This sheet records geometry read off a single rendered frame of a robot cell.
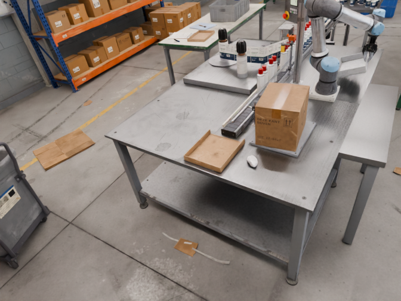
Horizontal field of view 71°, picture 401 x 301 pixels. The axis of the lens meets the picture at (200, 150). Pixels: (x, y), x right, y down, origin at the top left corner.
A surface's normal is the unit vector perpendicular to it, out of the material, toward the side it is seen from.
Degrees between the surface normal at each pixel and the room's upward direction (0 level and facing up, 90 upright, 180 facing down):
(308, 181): 0
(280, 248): 0
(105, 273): 0
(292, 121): 90
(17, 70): 90
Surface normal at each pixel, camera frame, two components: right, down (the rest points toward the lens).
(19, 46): 0.85, 0.24
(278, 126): -0.44, 0.61
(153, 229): -0.13, -0.77
